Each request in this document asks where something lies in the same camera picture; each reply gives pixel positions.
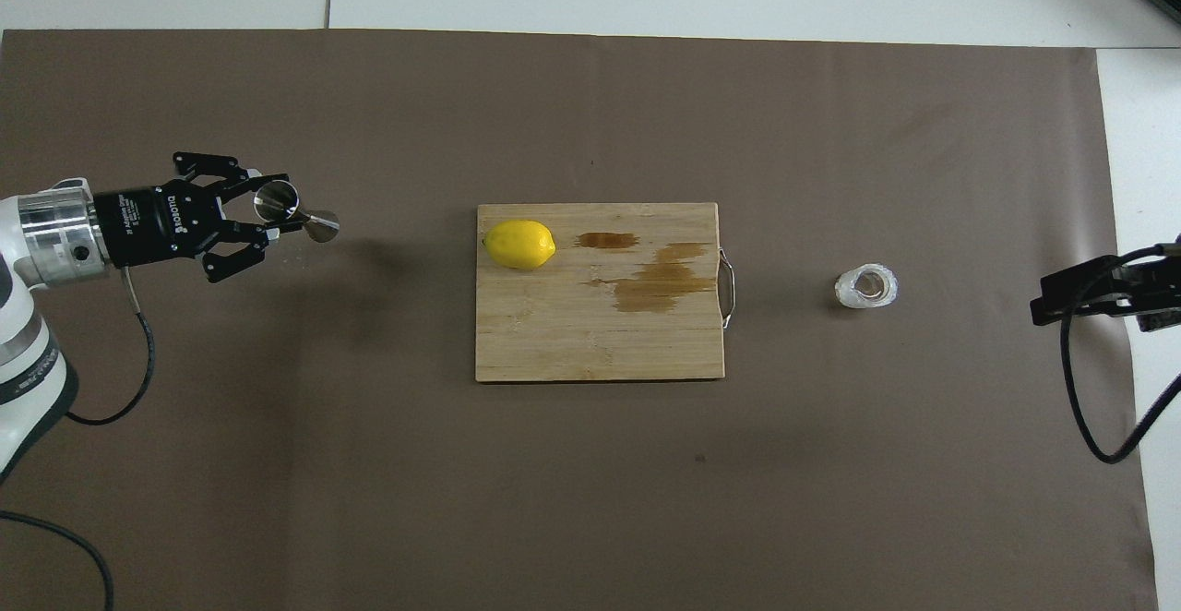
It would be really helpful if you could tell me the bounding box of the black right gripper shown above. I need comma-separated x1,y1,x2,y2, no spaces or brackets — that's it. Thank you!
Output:
1030,255,1181,332

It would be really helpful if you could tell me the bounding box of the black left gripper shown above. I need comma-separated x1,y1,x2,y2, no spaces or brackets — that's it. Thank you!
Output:
94,150,290,285

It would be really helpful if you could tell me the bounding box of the steel double jigger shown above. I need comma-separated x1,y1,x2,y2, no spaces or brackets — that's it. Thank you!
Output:
254,179,340,245

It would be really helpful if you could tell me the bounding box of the clear faceted glass cup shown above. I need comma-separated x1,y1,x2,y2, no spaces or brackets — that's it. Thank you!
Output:
834,263,900,310

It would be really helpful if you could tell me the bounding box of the yellow lemon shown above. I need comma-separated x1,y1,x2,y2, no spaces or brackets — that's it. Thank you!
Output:
483,219,557,270

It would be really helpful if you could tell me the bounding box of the brown paper table mat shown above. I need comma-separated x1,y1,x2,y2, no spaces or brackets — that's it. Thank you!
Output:
0,28,1160,611

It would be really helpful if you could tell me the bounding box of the wooden cutting board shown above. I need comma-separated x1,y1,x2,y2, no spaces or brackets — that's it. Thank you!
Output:
475,202,737,384

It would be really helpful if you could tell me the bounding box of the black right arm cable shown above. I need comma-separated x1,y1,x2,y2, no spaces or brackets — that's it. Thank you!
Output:
1059,240,1181,465

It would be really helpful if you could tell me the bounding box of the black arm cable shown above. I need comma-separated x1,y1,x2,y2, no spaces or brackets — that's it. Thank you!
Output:
1059,240,1181,465
0,265,157,611

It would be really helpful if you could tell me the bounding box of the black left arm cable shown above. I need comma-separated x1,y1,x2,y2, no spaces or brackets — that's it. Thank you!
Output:
0,265,157,611

